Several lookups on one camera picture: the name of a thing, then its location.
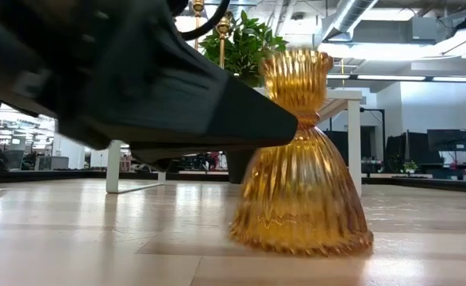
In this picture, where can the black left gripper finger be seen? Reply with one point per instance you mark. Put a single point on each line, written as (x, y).
(157, 157)
(216, 119)

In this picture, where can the white room column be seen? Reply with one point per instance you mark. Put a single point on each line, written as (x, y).
(70, 153)

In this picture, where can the small potted plant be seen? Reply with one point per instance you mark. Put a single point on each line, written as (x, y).
(410, 166)

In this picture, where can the black aluminium frame rail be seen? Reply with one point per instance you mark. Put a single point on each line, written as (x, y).
(38, 176)

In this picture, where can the grey box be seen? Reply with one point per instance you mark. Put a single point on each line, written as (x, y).
(52, 163)

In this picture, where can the silver ventilation duct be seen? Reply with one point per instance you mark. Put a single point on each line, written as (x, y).
(347, 20)

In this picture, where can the ceiling light strip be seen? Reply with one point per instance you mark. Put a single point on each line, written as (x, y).
(459, 79)
(391, 78)
(337, 76)

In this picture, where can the green leafy plant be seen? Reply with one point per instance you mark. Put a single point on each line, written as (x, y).
(248, 47)

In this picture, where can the amber ribbed glass candle holder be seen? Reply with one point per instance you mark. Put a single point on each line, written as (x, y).
(300, 190)

